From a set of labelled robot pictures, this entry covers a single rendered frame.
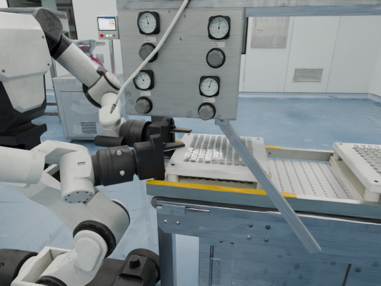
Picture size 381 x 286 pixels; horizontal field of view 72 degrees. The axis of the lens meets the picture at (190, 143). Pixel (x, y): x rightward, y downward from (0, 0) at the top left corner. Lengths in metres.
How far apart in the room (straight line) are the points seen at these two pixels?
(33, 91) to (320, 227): 0.84
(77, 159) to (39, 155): 0.08
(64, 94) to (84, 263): 2.41
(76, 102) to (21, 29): 2.31
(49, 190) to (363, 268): 0.88
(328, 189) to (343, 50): 5.49
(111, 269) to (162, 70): 1.06
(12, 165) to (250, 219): 0.50
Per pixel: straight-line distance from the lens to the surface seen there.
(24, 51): 0.86
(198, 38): 0.48
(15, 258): 1.31
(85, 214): 0.90
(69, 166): 0.62
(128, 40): 0.52
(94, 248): 0.90
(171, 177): 0.63
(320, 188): 0.75
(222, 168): 0.62
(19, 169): 0.58
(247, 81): 5.67
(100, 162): 0.60
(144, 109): 0.50
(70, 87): 3.13
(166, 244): 1.14
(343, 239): 0.71
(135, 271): 1.29
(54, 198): 0.92
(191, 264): 1.59
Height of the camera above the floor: 1.16
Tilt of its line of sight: 22 degrees down
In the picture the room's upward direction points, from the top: straight up
